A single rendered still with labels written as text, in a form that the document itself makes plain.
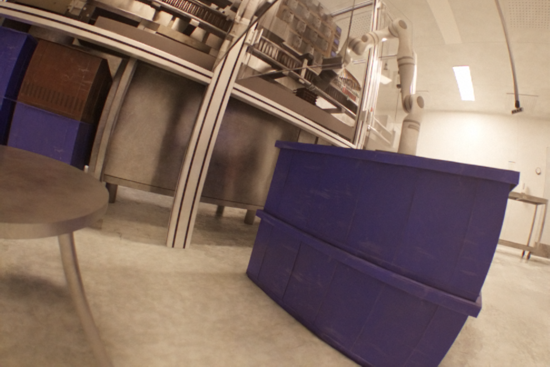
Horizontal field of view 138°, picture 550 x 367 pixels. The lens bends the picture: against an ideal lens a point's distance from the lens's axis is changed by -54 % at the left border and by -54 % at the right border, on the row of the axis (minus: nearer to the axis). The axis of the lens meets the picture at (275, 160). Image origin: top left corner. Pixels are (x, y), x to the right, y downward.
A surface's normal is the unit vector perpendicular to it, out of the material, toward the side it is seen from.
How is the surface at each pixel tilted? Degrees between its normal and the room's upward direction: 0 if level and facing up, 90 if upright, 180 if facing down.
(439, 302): 90
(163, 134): 90
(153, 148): 90
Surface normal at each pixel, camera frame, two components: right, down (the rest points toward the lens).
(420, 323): -0.75, -0.24
